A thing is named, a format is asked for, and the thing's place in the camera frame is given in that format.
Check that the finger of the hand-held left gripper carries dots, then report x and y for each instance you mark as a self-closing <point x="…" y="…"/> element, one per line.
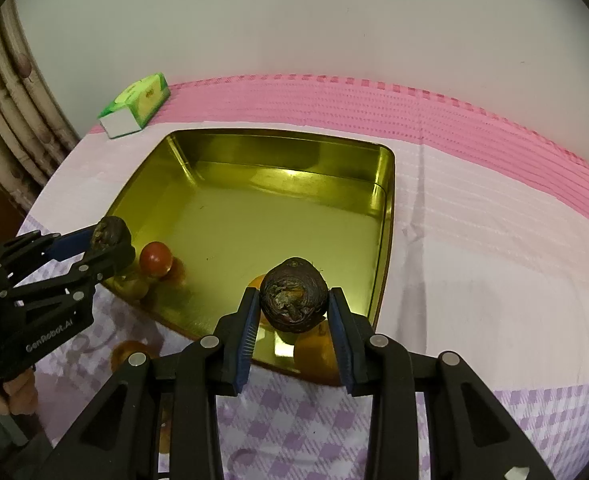
<point x="109" y="262"/>
<point x="72" y="246"/>

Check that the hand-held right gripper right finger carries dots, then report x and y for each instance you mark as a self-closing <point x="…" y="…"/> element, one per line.
<point x="342" y="345"/>

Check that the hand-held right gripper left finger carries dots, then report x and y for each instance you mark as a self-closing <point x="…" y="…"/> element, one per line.
<point x="247" y="340"/>

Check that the large orange tangerine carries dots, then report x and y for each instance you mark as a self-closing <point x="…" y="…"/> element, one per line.
<point x="317" y="355"/>

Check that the dark water chestnut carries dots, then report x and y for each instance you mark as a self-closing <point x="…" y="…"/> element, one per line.
<point x="114" y="230"/>
<point x="294" y="290"/>

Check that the red cherry tomato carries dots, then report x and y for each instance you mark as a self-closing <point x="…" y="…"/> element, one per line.
<point x="155" y="258"/>

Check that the red tin box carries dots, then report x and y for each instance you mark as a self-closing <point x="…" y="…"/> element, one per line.
<point x="284" y="220"/>

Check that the person's left hand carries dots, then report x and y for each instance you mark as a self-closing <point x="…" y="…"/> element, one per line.
<point x="19" y="390"/>

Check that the green tissue pack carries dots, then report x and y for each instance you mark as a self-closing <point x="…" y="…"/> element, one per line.
<point x="134" y="102"/>

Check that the patterned beige curtain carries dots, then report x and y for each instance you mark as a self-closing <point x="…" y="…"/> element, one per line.
<point x="4" y="85"/>

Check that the pink and purple checked tablecloth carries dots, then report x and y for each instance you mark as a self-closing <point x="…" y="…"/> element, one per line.
<point x="499" y="260"/>

